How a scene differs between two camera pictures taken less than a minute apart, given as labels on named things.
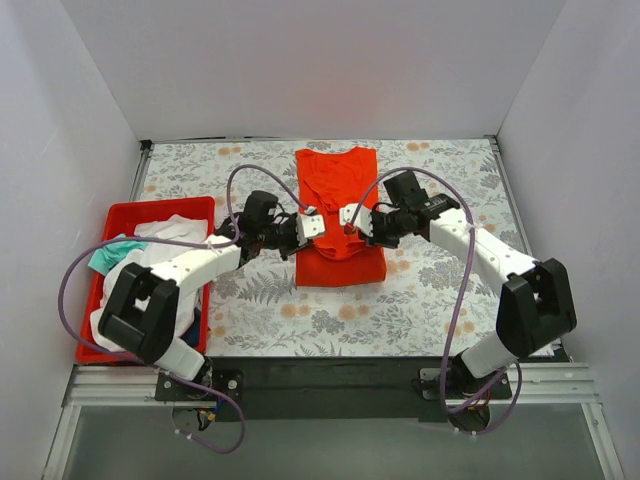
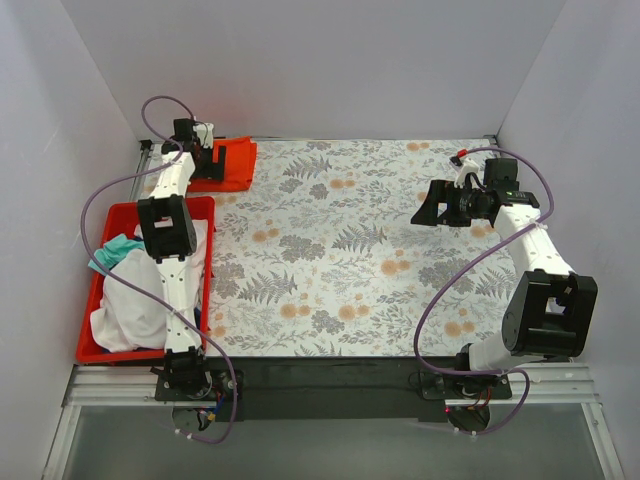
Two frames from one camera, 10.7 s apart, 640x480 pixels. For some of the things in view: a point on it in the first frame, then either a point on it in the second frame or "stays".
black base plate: [329, 388] stays
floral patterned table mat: [441, 299] stays
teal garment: [104, 258] stays
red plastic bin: [122, 218] stays
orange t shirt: [325, 180] -> [240, 163]
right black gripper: [377, 228] -> [441, 203]
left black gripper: [291, 235] -> [213, 163]
